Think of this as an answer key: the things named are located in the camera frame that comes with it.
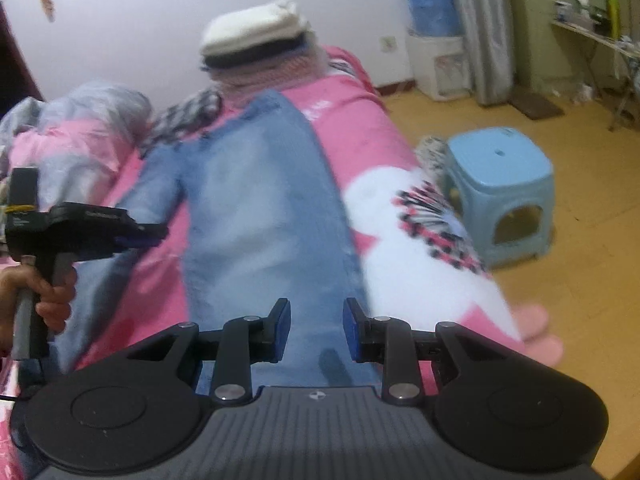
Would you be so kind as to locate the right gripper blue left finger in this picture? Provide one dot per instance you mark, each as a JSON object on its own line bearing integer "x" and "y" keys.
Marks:
{"x": 241, "y": 343}

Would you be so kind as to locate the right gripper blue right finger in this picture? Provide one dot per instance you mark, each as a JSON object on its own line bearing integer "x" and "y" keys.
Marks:
{"x": 389, "y": 343}

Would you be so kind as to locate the blue denim jeans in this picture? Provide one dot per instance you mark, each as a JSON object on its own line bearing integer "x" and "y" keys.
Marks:
{"x": 266, "y": 222}

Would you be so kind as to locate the person's left hand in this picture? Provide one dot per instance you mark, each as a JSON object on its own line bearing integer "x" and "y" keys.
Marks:
{"x": 53, "y": 305}

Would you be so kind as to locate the pink floral bed blanket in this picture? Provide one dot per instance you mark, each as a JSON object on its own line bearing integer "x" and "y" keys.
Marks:
{"x": 416, "y": 260}

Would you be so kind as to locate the pink grey floral duvet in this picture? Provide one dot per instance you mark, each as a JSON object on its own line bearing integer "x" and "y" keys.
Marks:
{"x": 78, "y": 142}

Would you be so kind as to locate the pink slippers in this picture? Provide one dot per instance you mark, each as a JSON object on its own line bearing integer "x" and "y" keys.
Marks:
{"x": 533, "y": 321}

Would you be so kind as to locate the light blue plastic stool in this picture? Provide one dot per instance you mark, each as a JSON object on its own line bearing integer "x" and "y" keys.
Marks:
{"x": 498, "y": 171}

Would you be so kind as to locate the black white plaid garment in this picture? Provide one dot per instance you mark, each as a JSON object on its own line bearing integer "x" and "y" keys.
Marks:
{"x": 182, "y": 119}

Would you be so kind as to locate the pink patterned folded garment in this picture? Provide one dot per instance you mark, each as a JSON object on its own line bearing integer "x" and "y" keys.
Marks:
{"x": 239, "y": 84}

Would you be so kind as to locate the white water dispenser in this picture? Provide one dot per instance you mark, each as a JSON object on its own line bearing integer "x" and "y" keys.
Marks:
{"x": 439, "y": 66}

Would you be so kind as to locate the brown floor mat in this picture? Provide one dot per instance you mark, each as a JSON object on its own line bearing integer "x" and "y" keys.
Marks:
{"x": 534, "y": 105}

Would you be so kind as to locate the white folded sweater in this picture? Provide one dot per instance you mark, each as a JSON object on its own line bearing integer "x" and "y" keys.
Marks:
{"x": 243, "y": 29}

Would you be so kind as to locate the blue water bottle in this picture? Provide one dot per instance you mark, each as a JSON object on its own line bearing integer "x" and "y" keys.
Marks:
{"x": 434, "y": 18}

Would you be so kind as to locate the grey curtain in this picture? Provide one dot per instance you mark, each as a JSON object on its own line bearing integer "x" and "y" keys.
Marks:
{"x": 488, "y": 34}

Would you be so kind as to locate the cluttered side table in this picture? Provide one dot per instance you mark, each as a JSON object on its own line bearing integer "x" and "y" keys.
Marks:
{"x": 610, "y": 57}

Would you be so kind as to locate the wall power socket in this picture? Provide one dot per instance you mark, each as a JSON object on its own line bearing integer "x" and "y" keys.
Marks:
{"x": 388, "y": 44}

